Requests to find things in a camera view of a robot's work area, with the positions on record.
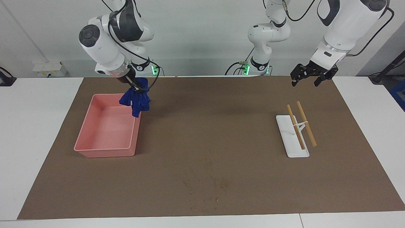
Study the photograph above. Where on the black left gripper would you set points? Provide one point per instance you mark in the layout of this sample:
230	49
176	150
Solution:
319	68

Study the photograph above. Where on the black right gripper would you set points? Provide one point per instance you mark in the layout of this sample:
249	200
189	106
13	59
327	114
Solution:
129	79

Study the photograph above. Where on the blue towel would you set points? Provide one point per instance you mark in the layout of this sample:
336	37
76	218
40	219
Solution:
137	101

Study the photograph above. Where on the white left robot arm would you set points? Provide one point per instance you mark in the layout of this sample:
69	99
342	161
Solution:
345	25

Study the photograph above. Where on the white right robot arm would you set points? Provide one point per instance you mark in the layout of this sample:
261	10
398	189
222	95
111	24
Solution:
104	47

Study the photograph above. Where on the pink plastic bin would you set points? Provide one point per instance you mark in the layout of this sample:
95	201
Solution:
104	136

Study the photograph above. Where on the black stand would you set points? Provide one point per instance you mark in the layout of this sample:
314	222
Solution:
376	79

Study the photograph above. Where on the white rack with wooden rods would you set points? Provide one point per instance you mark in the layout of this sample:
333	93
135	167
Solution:
295	152

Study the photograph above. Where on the blue crate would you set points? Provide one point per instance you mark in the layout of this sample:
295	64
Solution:
399	95

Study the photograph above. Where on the brown table mat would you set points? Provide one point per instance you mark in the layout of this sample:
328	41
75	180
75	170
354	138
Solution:
205	142

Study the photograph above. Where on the black clamp base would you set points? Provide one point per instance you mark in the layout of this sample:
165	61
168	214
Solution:
6	81

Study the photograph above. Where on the white wall socket box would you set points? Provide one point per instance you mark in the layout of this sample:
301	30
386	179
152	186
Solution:
47	68

